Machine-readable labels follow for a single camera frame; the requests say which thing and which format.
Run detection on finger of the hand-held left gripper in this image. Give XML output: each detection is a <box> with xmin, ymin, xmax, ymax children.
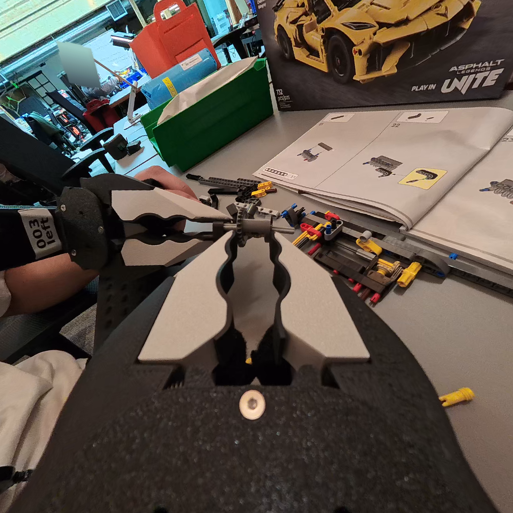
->
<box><xmin>119</xmin><ymin>235</ymin><xmax>216</xmax><ymax>268</ymax></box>
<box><xmin>111</xmin><ymin>188</ymin><xmax>234</xmax><ymax>222</ymax></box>

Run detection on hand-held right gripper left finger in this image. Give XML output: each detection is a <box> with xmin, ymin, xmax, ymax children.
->
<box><xmin>137</xmin><ymin>232</ymin><xmax>236</xmax><ymax>371</ymax></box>

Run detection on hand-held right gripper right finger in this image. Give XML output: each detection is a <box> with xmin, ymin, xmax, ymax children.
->
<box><xmin>272</xmin><ymin>232</ymin><xmax>371</xmax><ymax>371</ymax></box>

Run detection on grey lego differential housing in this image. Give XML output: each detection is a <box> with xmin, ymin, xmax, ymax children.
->
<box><xmin>234</xmin><ymin>206</ymin><xmax>276</xmax><ymax>247</ymax></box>

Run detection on person's left forearm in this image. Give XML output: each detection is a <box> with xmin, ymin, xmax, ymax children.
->
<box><xmin>0</xmin><ymin>252</ymin><xmax>99</xmax><ymax>318</ymax></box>

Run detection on lego chassis assembly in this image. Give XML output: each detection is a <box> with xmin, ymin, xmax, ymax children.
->
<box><xmin>186</xmin><ymin>172</ymin><xmax>513</xmax><ymax>306</ymax></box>

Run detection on lego instruction booklet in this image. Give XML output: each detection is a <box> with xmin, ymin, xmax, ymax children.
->
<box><xmin>252</xmin><ymin>107</ymin><xmax>513</xmax><ymax>277</ymax></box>

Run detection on yellow car lego set box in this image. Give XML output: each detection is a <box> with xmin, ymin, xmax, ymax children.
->
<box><xmin>256</xmin><ymin>0</ymin><xmax>513</xmax><ymax>112</ymax></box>

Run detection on person's left hand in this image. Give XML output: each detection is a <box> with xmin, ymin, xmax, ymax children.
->
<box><xmin>133</xmin><ymin>165</ymin><xmax>200</xmax><ymax>202</ymax></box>

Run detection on black office chair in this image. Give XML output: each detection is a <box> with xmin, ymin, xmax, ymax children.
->
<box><xmin>0</xmin><ymin>116</ymin><xmax>117</xmax><ymax>194</ymax></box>

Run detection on green plastic bin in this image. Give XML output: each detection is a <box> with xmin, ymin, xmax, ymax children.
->
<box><xmin>140</xmin><ymin>58</ymin><xmax>274</xmax><ymax>173</ymax></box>

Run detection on white desk lamp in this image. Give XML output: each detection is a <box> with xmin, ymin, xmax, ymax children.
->
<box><xmin>94</xmin><ymin>60</ymin><xmax>142</xmax><ymax>123</ymax></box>

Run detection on red office chair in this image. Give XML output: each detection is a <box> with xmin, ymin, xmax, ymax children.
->
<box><xmin>82</xmin><ymin>98</ymin><xmax>121</xmax><ymax>130</ymax></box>

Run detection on white paper bag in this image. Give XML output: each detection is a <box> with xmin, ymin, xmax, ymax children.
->
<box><xmin>157</xmin><ymin>56</ymin><xmax>259</xmax><ymax>126</ymax></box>

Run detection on blue wrapped roll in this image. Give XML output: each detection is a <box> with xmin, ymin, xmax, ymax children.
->
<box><xmin>140</xmin><ymin>48</ymin><xmax>219</xmax><ymax>110</ymax></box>

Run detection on orange-red bag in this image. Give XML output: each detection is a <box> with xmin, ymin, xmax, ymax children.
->
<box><xmin>129</xmin><ymin>0</ymin><xmax>222</xmax><ymax>79</ymax></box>

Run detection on black strap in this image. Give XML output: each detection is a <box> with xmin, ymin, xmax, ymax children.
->
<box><xmin>0</xmin><ymin>466</ymin><xmax>33</xmax><ymax>492</ymax></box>

